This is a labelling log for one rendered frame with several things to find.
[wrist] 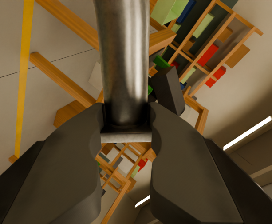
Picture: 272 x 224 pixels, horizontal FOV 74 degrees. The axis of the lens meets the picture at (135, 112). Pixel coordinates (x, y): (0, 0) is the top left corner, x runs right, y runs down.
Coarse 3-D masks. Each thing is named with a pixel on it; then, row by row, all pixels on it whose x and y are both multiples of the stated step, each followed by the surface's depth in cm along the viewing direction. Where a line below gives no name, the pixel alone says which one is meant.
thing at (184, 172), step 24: (168, 120) 10; (168, 144) 8; (192, 144) 8; (168, 168) 7; (192, 168) 7; (216, 168) 7; (168, 192) 6; (192, 192) 6; (216, 192) 6; (168, 216) 6; (192, 216) 5; (216, 216) 5; (240, 216) 5
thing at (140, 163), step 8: (104, 144) 550; (112, 144) 572; (128, 144) 594; (104, 152) 575; (120, 152) 553; (136, 152) 588; (120, 160) 545; (136, 160) 628; (144, 160) 582; (104, 168) 499; (136, 168) 552; (112, 176) 496; (128, 176) 513; (112, 184) 526; (120, 184) 497
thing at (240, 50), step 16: (192, 0) 460; (208, 16) 458; (240, 16) 427; (192, 32) 488; (224, 32) 461; (256, 32) 427; (176, 48) 525; (208, 48) 494; (240, 48) 464; (176, 64) 572; (192, 64) 522; (208, 80) 533; (192, 96) 602
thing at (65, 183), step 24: (72, 120) 10; (96, 120) 10; (48, 144) 8; (72, 144) 8; (96, 144) 9; (48, 168) 7; (72, 168) 7; (96, 168) 7; (24, 192) 6; (48, 192) 6; (72, 192) 6; (96, 192) 6; (24, 216) 5; (48, 216) 5; (72, 216) 6; (96, 216) 7
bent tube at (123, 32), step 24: (96, 0) 9; (120, 0) 8; (144, 0) 9; (120, 24) 9; (144, 24) 9; (120, 48) 9; (144, 48) 10; (120, 72) 10; (144, 72) 11; (120, 96) 11; (144, 96) 11; (120, 120) 12; (144, 120) 12
